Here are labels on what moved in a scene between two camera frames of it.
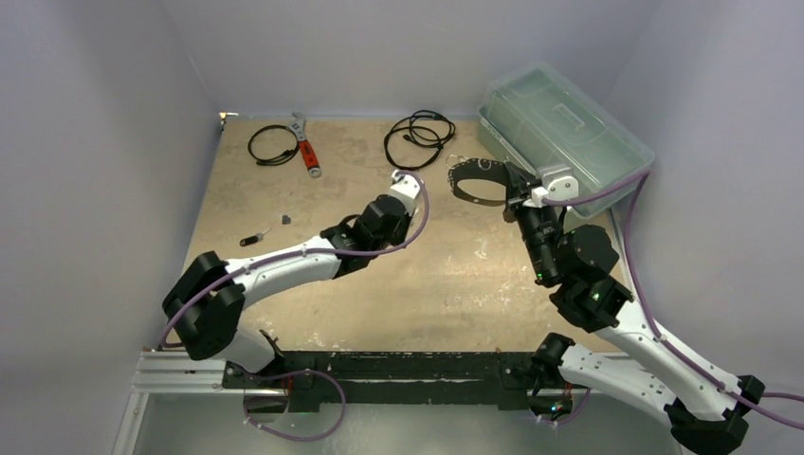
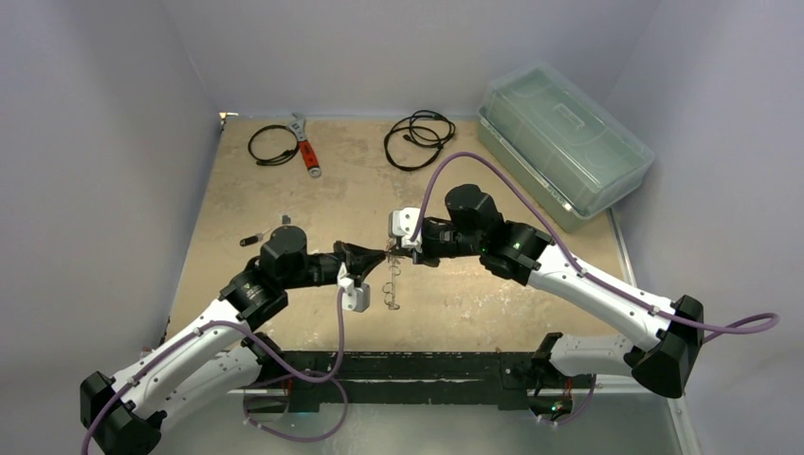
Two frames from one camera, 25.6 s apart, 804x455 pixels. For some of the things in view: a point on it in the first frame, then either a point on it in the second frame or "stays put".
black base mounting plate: (319, 381) stays put
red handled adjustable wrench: (299, 127) stays put
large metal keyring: (462, 168) to (389, 288)
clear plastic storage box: (543, 117) stays put
